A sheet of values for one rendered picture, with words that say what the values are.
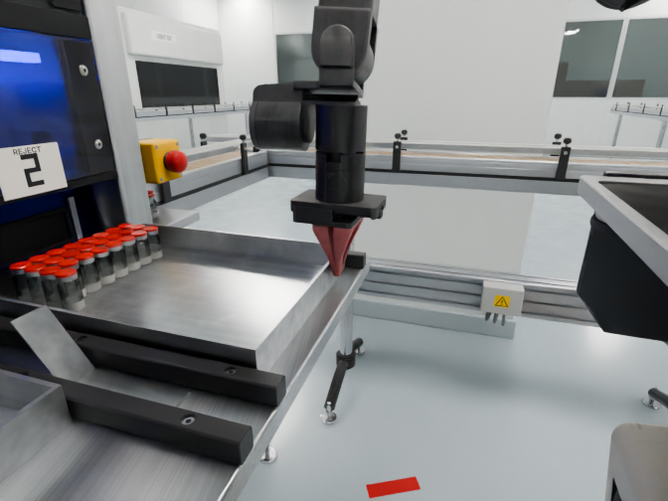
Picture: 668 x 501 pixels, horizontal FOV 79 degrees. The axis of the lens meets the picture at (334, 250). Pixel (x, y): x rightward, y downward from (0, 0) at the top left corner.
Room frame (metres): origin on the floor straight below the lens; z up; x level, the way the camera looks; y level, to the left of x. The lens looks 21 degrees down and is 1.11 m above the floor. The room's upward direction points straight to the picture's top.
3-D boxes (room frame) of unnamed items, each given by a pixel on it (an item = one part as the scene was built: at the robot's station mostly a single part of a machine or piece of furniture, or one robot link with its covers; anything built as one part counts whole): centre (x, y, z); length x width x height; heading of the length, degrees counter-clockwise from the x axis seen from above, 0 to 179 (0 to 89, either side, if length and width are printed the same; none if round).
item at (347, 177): (0.47, -0.01, 1.01); 0.10 x 0.07 x 0.07; 72
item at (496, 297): (1.16, -0.53, 0.50); 0.12 x 0.05 x 0.09; 73
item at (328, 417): (1.38, -0.05, 0.07); 0.50 x 0.08 x 0.14; 163
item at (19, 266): (0.50, 0.33, 0.91); 0.18 x 0.02 x 0.05; 162
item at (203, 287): (0.46, 0.19, 0.90); 0.34 x 0.26 x 0.04; 72
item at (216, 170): (1.08, 0.38, 0.92); 0.69 x 0.16 x 0.16; 163
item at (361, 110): (0.47, 0.00, 1.07); 0.07 x 0.06 x 0.07; 78
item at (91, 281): (0.49, 0.29, 0.91); 0.18 x 0.02 x 0.05; 162
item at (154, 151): (0.76, 0.33, 1.00); 0.08 x 0.07 x 0.07; 73
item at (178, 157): (0.75, 0.29, 1.00); 0.04 x 0.04 x 0.04; 73
